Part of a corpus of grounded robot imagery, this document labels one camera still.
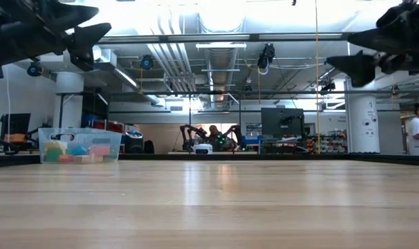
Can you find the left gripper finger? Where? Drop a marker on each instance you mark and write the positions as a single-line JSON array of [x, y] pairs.
[[81, 41], [71, 15]]

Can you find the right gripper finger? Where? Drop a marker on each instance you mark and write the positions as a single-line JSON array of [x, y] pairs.
[[379, 41], [361, 69]]

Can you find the red long wooden block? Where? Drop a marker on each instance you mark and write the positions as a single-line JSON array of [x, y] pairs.
[[66, 158]]

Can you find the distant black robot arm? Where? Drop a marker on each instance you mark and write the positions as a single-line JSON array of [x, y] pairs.
[[188, 133], [235, 133]]

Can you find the white column with printed marks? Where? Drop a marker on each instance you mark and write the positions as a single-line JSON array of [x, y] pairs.
[[363, 117]]

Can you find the plain white column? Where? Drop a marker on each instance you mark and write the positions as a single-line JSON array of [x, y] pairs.
[[69, 103]]

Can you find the black shelf cabinet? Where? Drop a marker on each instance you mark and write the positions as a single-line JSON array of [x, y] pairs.
[[95, 107]]

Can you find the parts shelf with bins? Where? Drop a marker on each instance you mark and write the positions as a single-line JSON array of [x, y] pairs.
[[334, 141]]

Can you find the person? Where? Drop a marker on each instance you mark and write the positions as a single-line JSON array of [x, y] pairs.
[[418, 129], [216, 136]]

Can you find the black rectangular panel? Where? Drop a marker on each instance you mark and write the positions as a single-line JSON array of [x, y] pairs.
[[16, 122]]

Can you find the black ceiling-hung device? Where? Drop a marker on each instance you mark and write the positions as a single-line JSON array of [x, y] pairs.
[[266, 55]]

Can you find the clear plastic bin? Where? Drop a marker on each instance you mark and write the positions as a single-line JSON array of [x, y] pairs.
[[109, 138]]

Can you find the dark monitor screen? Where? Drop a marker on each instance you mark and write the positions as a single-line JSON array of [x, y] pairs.
[[275, 121]]

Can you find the black crossbar with light strips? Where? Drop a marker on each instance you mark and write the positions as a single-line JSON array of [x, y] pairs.
[[195, 38]]

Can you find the black cylindrical air purifier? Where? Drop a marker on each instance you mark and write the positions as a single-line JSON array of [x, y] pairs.
[[134, 143]]

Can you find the long ceiling light fixture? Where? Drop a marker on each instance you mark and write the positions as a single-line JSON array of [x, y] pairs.
[[220, 45]]

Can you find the white box device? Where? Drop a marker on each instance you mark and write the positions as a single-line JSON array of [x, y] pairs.
[[203, 148]]

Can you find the blue-lens ceiling camera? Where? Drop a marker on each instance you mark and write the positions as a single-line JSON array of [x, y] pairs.
[[34, 70], [147, 62]]

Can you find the white rectangular ventilation duct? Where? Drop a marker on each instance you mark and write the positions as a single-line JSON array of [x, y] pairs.
[[126, 77]]

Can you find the distant black horizontal rail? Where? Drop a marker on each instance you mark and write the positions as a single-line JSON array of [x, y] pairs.
[[195, 92]]

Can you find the black table frame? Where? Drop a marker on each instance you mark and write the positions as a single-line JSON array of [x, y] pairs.
[[265, 156]]

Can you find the silver ceiling air duct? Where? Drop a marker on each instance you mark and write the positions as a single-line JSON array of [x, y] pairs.
[[220, 58]]

